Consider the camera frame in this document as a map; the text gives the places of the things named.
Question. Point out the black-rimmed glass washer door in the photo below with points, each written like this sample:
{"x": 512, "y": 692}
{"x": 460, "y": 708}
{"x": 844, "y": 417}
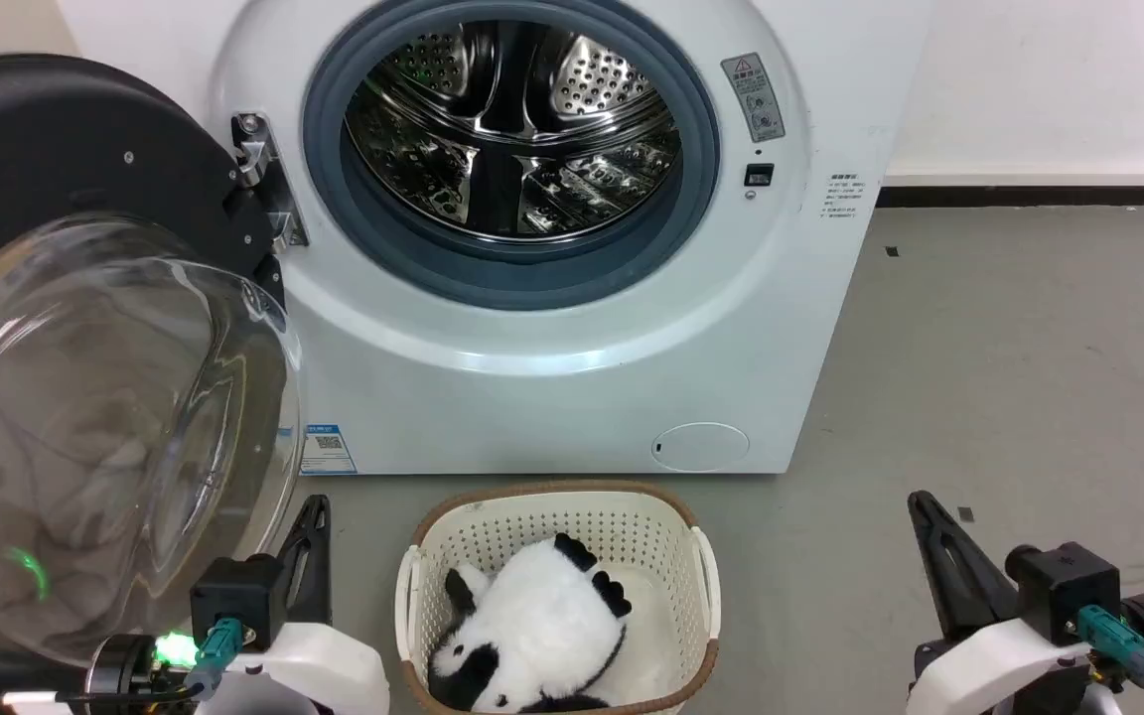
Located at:
{"x": 36, "y": 129}

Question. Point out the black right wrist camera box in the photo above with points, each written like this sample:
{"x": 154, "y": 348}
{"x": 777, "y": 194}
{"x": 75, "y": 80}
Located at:
{"x": 1064, "y": 586}

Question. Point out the oval drain filter cover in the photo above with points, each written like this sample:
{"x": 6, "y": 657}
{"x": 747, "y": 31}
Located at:
{"x": 701, "y": 447}

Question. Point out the shiny steel washer drum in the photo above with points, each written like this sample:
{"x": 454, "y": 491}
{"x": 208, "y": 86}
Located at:
{"x": 582, "y": 79}

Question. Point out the white front-load washing machine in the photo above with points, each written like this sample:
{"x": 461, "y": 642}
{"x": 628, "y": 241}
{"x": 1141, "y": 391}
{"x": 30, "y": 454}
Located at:
{"x": 532, "y": 397}

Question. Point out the metal door hinge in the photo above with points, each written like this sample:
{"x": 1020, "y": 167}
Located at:
{"x": 252, "y": 149}

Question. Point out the black door latch socket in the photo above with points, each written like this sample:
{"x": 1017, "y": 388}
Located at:
{"x": 759, "y": 175}

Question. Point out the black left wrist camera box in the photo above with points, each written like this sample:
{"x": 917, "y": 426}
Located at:
{"x": 239, "y": 596}

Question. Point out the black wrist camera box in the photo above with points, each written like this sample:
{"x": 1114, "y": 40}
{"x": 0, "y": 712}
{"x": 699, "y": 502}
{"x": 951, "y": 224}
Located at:
{"x": 1064, "y": 586}
{"x": 239, "y": 596}

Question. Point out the small printed text label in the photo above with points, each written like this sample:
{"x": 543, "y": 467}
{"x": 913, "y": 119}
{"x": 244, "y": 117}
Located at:
{"x": 845, "y": 197}

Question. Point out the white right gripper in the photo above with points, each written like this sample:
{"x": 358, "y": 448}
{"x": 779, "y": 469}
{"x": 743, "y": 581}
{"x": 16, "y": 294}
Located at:
{"x": 989, "y": 675}

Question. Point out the black wall baseboard strip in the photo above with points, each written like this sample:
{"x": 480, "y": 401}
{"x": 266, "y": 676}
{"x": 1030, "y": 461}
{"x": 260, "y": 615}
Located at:
{"x": 1039, "y": 196}

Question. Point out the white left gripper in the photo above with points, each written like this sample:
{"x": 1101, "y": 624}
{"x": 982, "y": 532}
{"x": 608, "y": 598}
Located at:
{"x": 324, "y": 670}

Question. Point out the grey warning sticker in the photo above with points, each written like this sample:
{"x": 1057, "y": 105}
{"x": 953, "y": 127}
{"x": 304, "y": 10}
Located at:
{"x": 753, "y": 99}

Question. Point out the cream perforated laundry basket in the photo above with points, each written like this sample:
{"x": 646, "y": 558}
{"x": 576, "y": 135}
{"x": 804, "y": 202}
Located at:
{"x": 532, "y": 516}

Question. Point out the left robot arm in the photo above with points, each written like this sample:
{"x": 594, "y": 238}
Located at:
{"x": 120, "y": 665}

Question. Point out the panda plush toy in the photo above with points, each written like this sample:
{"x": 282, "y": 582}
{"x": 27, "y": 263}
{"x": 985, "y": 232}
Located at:
{"x": 532, "y": 616}

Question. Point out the blue QR code sticker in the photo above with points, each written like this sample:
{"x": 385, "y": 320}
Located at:
{"x": 328, "y": 449}

